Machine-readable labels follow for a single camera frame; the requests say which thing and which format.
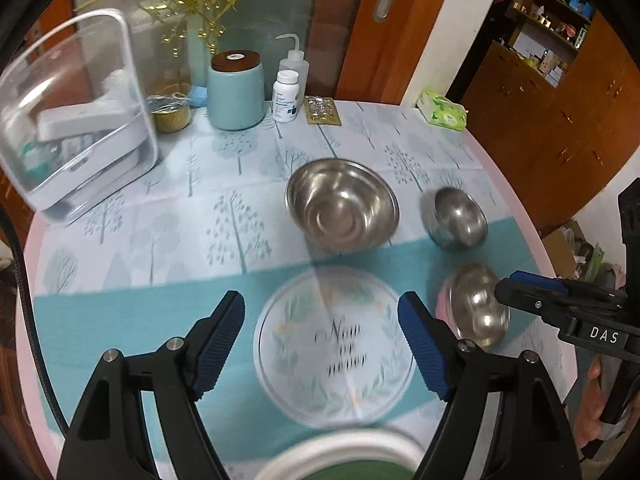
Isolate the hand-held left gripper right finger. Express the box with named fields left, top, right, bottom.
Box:
left=397, top=291, right=584, bottom=480

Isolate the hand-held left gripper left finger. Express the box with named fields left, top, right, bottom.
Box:
left=56, top=290, right=246, bottom=480

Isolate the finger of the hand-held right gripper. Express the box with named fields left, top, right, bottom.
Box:
left=509, top=270, right=628, bottom=306
left=493, top=279, right=571, bottom=323

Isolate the pink-based steel bowl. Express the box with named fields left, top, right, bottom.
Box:
left=435, top=262, right=511, bottom=352

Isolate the round floral plate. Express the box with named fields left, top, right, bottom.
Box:
left=253, top=266, right=419, bottom=430

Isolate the white rimmed green bowl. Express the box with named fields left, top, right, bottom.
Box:
left=254, top=427, right=427, bottom=480

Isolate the green plate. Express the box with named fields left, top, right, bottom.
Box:
left=299, top=460, right=417, bottom=480

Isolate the person's right hand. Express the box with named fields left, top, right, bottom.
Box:
left=572, top=352, right=633, bottom=461

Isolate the cardboard box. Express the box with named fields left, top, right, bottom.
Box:
left=541, top=220, right=601, bottom=291

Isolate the teal striped table runner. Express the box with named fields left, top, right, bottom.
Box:
left=32, top=216, right=547, bottom=467

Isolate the small steel bowl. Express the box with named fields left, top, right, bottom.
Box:
left=421, top=187, right=489, bottom=251

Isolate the tree print tablecloth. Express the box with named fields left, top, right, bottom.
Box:
left=25, top=99, right=576, bottom=480

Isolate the large steel bowl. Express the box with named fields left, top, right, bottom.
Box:
left=284, top=157, right=401, bottom=254

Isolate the wooden shelf cabinet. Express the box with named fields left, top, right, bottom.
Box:
left=460, top=0, right=640, bottom=233

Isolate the green tissue pack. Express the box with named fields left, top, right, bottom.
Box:
left=416, top=89, right=469, bottom=133

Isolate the yellow tin can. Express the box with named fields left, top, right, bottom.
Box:
left=146, top=95, right=192, bottom=134

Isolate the white pill bottle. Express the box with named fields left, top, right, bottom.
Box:
left=272, top=70, right=301, bottom=124

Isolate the blister pack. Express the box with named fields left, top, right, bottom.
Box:
left=304, top=95, right=343, bottom=127

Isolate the teal canister with brown lid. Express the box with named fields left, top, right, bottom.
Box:
left=206, top=50, right=266, bottom=132

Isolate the white clear storage box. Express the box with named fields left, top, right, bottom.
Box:
left=0, top=10, right=160, bottom=226

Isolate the white squeeze bottle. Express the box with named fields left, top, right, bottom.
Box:
left=275, top=34, right=307, bottom=98

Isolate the black cable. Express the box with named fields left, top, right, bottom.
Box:
left=0, top=207, right=68, bottom=433

